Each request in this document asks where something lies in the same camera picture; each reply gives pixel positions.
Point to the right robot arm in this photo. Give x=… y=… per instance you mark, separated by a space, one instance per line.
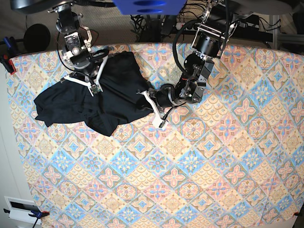
x=74 y=34

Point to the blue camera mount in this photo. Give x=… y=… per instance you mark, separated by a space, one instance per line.
x=149 y=7

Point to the black t-shirt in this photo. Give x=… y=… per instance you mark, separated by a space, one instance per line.
x=120 y=101

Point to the blue clamp bottom left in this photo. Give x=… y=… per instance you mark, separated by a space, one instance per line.
x=35 y=214

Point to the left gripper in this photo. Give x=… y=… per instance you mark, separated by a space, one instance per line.
x=167 y=96

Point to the white wall vent box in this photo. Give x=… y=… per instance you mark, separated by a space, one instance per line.
x=27 y=205

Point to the white power strip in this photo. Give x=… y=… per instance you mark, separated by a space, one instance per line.
x=191 y=27

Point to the patterned colourful tablecloth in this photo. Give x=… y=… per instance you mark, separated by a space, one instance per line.
x=235 y=160

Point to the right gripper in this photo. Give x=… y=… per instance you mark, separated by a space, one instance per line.
x=87 y=66

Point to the red blue clamp top left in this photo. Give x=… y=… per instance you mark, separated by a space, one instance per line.
x=12 y=51

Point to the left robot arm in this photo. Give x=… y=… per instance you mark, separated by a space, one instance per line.
x=209 y=43

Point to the black round stool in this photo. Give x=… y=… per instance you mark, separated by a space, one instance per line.
x=36 y=38

